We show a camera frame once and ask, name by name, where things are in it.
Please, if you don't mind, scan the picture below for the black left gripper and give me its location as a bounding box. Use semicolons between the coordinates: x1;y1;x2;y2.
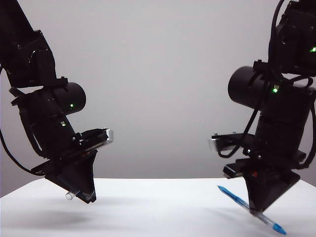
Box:
26;113;99;205

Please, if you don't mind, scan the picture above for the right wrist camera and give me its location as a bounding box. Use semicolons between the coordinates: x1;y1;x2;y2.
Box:
208;131;256;155

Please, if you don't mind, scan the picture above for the black right camera cable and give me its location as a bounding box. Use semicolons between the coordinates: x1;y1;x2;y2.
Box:
217;108;263;158

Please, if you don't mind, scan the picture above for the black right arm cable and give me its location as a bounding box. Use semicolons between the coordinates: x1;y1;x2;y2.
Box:
296;97;316;171

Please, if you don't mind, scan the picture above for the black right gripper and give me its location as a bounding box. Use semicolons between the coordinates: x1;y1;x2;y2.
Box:
223;120;307;215

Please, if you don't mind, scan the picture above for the blue ballpoint pen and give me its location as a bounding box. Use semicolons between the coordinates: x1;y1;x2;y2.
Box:
216;185;287;236

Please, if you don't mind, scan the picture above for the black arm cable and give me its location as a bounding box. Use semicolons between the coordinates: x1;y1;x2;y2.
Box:
0;128;35;173
296;97;316;171

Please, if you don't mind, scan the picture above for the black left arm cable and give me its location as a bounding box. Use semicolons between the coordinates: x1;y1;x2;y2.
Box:
0;128;35;173

